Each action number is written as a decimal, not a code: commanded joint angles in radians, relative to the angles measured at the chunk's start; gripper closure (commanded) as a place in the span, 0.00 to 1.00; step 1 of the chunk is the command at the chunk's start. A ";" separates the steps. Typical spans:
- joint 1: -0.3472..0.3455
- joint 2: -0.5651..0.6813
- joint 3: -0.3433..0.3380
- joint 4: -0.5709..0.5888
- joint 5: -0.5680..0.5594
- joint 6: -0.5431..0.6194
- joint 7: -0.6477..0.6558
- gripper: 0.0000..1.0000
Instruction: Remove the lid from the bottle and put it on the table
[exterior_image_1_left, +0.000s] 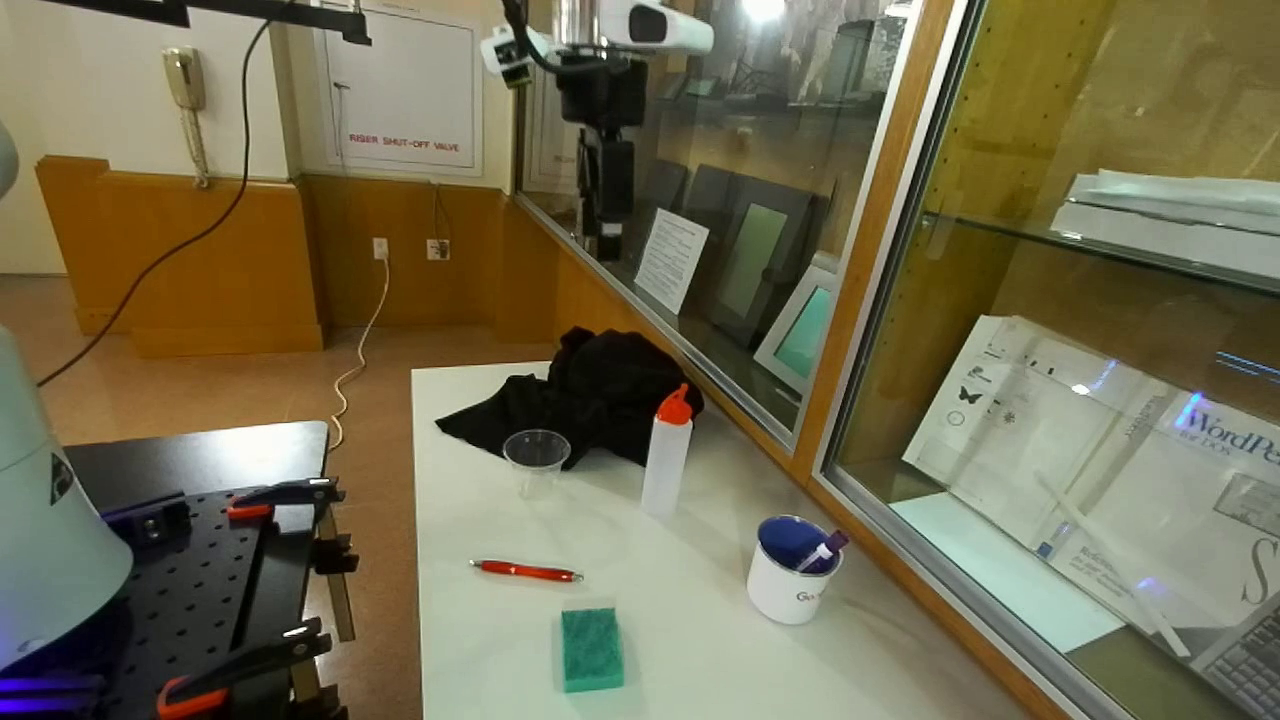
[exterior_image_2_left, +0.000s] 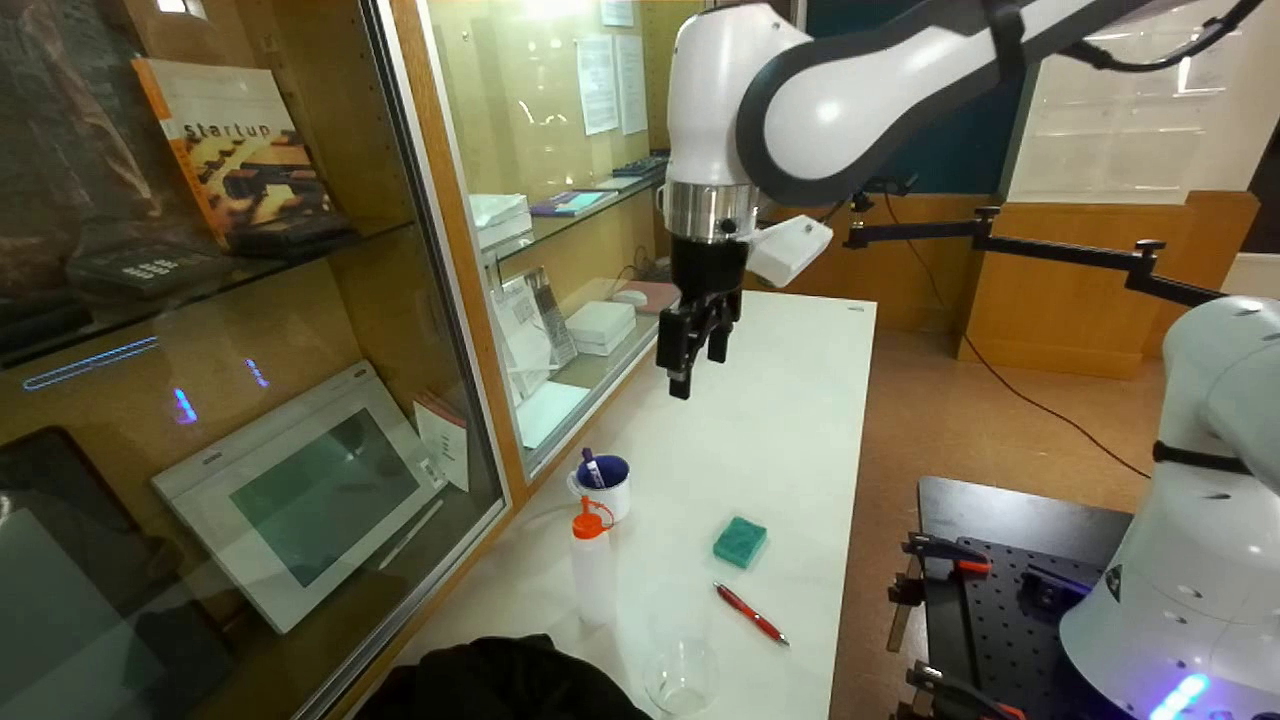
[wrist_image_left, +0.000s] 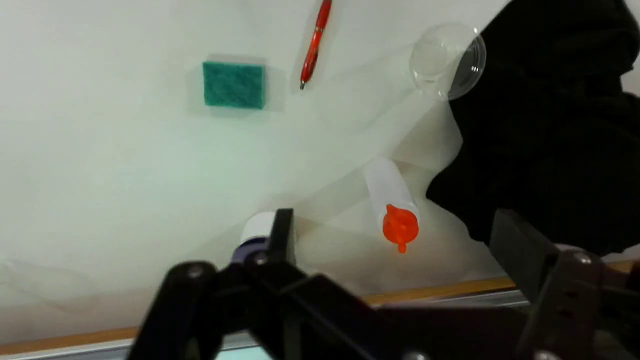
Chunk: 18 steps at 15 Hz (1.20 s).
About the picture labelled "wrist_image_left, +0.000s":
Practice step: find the red pen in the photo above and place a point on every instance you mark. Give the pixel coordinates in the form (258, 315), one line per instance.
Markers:
(312, 46)

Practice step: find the white cup blue inside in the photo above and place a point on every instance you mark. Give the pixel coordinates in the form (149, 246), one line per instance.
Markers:
(256, 230)

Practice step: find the black cloth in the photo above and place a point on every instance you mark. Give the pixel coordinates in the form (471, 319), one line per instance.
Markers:
(552, 120)

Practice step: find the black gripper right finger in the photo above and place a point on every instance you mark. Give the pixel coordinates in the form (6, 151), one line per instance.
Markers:
(572, 301)

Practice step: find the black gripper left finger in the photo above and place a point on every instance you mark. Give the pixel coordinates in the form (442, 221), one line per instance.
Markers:
(193, 313)

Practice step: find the green sponge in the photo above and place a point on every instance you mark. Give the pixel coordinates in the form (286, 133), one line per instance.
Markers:
(232, 84)

